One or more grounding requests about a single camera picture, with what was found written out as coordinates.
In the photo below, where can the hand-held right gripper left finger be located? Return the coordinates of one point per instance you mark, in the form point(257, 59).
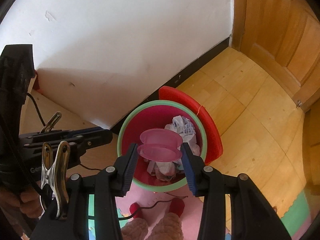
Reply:
point(131, 165)

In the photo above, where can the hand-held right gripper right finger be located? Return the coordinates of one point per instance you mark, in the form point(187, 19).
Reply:
point(188, 170)

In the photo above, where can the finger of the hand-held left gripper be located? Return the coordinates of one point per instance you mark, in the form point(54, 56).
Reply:
point(62, 132)
point(95, 142)

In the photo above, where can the pink plastic spool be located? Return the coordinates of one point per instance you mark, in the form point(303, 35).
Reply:
point(160, 155)

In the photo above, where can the white plastic bag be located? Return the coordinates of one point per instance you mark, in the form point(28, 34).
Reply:
point(182, 127)

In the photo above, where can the red bin with green rim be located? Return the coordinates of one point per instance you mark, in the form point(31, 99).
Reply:
point(150, 120)

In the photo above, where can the person's left hand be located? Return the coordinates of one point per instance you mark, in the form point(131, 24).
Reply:
point(27, 205)

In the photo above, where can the metal spring clip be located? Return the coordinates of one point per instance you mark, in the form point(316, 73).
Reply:
point(52, 121)
point(53, 180)

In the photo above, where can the torn paper scraps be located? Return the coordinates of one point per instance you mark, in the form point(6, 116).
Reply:
point(165, 168)

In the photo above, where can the red slipper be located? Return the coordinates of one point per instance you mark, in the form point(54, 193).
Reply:
point(177, 206)
point(135, 208)

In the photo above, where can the red plastic stool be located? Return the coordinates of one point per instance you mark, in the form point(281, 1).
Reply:
point(195, 112)

